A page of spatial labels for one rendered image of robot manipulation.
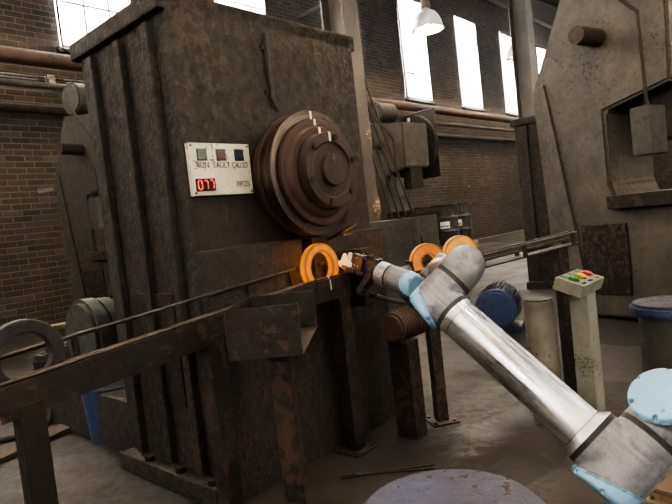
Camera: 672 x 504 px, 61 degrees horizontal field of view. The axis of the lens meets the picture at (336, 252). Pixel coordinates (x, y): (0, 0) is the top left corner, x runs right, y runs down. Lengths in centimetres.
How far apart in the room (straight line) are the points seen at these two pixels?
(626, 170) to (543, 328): 239
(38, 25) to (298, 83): 656
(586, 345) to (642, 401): 92
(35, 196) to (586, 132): 639
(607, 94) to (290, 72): 261
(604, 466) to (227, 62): 173
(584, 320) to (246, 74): 159
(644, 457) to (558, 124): 342
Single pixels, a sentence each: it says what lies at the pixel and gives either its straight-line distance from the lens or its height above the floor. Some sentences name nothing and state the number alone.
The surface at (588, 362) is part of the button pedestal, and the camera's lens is 243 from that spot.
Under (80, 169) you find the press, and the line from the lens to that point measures 666.
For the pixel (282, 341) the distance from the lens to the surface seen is 152.
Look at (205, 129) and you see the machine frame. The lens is 208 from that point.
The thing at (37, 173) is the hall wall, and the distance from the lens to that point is 819.
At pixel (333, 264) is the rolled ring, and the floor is 75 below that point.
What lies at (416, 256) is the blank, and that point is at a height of 73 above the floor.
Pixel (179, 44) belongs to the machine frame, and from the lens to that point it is 211.
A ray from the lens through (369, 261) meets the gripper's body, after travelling 219.
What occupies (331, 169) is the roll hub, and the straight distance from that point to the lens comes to 211.
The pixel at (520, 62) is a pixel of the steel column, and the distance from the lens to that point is 1121.
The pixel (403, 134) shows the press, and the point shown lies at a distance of 1005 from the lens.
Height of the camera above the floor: 92
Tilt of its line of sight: 3 degrees down
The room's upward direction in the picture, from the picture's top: 6 degrees counter-clockwise
